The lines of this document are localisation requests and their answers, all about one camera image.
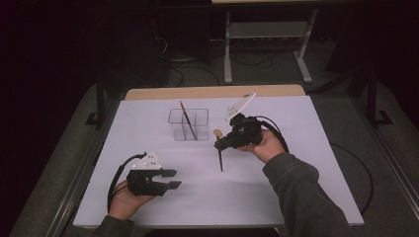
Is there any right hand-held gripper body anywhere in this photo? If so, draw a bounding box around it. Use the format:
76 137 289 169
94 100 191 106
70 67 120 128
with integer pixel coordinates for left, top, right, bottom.
224 92 264 150

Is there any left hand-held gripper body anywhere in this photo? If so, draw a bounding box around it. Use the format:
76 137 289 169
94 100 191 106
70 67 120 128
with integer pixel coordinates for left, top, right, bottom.
126 151 167 198

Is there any clear plastic organizer box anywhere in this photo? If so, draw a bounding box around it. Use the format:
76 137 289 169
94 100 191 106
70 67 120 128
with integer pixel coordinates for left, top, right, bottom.
167 108 210 142

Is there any dark blue chopstick gold tip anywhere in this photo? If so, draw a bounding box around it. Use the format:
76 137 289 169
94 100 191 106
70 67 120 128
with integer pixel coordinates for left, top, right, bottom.
179 100 199 141

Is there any person's left hand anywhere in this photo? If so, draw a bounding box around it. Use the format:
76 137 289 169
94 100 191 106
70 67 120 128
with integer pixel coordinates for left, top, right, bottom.
108 179 156 221

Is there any person's right hand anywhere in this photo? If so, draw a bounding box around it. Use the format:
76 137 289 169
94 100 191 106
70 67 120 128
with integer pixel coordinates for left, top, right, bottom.
236 128 287 165

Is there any white board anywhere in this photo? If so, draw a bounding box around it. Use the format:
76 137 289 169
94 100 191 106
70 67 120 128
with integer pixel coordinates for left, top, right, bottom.
72 95 365 228

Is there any wooden table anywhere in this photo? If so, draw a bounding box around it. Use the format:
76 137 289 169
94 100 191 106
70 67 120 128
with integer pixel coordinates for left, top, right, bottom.
125 84 306 102

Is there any white metal stand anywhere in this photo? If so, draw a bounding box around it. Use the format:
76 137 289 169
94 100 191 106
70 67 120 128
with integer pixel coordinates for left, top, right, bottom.
210 0 350 85

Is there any black metal stand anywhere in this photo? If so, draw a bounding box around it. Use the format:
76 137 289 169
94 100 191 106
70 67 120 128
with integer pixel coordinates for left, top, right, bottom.
367 67 394 129
84 73 110 130

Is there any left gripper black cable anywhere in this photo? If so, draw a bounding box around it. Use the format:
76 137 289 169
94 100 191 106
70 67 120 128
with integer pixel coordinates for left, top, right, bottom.
107 151 148 213

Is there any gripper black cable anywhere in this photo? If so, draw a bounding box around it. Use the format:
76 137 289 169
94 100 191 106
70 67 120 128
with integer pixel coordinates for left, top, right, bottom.
255 116 291 154
107 151 148 213

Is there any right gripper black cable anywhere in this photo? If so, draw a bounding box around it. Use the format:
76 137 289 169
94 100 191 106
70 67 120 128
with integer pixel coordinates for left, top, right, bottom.
255 116 291 154

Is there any aluminium rail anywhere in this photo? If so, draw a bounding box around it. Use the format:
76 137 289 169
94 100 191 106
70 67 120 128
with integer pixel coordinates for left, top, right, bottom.
349 95 419 211
45 102 120 237

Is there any black cable under desk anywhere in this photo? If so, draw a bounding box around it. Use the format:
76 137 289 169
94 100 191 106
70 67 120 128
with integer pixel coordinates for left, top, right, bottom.
167 65 221 87

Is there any long black floor cable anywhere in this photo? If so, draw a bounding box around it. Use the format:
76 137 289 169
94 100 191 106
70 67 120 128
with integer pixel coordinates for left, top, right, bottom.
329 142 374 215

